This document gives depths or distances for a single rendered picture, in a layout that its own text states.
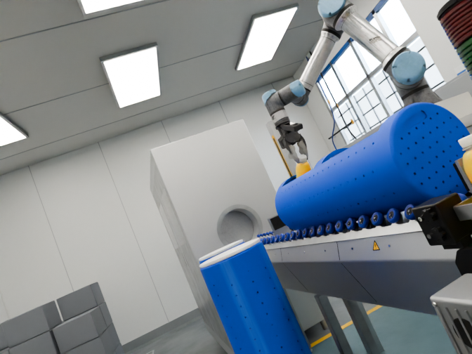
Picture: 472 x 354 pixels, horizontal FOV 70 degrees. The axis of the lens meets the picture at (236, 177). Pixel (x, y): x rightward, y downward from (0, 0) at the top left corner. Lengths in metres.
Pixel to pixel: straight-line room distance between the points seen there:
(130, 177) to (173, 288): 2.01
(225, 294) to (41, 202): 5.24
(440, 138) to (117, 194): 5.47
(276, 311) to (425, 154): 0.77
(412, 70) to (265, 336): 1.14
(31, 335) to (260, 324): 3.12
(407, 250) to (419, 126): 0.35
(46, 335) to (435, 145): 3.80
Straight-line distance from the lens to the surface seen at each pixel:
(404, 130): 1.02
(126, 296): 6.01
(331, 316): 1.92
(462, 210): 0.81
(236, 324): 1.39
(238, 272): 1.33
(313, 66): 1.72
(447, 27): 0.50
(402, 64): 1.50
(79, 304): 4.45
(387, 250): 1.17
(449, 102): 1.59
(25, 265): 6.35
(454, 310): 0.73
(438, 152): 1.07
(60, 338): 4.12
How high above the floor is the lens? 1.13
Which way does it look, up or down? 7 degrees up
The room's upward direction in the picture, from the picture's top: 24 degrees counter-clockwise
